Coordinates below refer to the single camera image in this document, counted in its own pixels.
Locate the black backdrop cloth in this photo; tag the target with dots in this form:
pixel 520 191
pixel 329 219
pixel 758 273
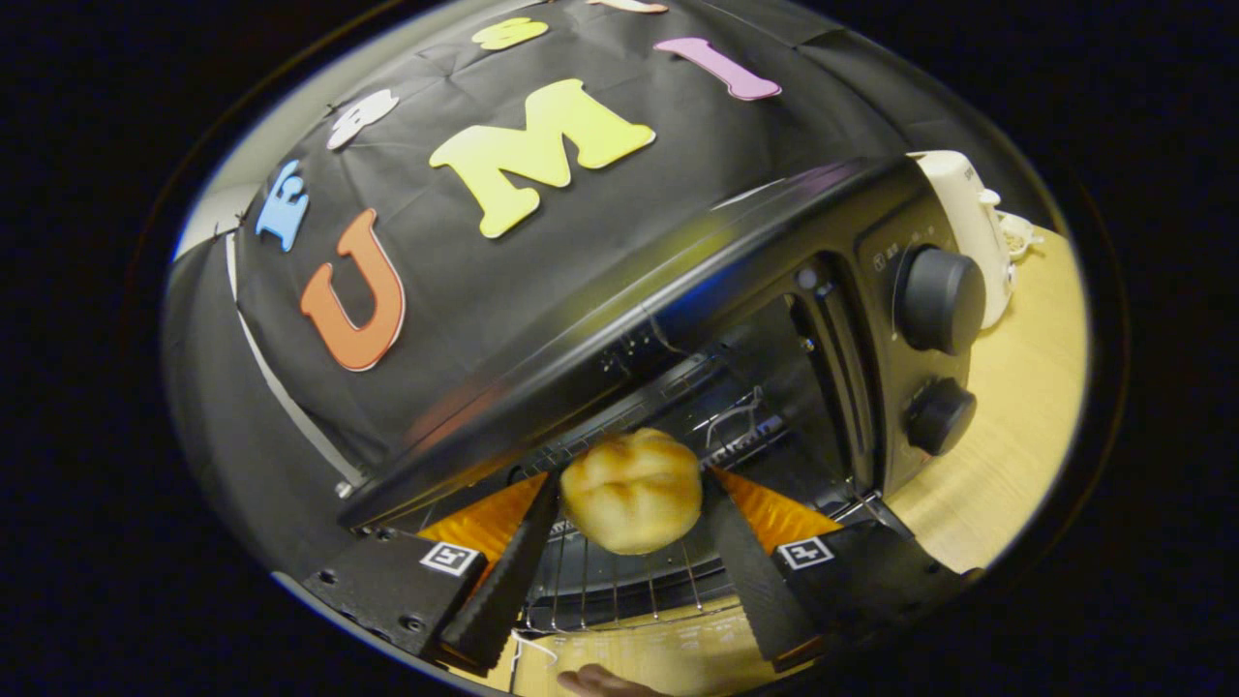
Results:
pixel 465 319

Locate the black toaster oven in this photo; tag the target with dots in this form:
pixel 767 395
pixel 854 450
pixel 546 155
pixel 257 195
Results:
pixel 678 281

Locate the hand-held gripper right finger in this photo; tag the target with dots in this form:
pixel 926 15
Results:
pixel 755 581

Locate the round bread bun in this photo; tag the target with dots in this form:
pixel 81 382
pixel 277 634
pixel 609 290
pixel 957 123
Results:
pixel 631 489

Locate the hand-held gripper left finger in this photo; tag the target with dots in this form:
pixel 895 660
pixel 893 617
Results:
pixel 503 590

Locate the white pop-up toaster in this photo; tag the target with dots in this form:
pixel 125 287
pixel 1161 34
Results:
pixel 973 213

